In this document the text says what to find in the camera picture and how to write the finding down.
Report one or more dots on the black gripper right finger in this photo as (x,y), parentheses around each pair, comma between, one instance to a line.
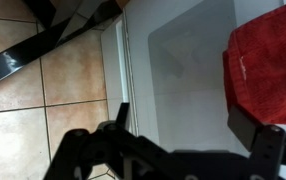
(269,150)

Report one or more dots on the white electric stove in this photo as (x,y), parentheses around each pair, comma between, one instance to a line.
(139,66)

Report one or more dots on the black glossy bar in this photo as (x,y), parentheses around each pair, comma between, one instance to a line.
(23,53)

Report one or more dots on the red terry towel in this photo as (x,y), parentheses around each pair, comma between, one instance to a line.
(266,66)

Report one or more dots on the grey oven door window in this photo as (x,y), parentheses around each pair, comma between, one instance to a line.
(189,83)

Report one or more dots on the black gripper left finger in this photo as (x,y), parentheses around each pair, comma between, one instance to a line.
(83,150)

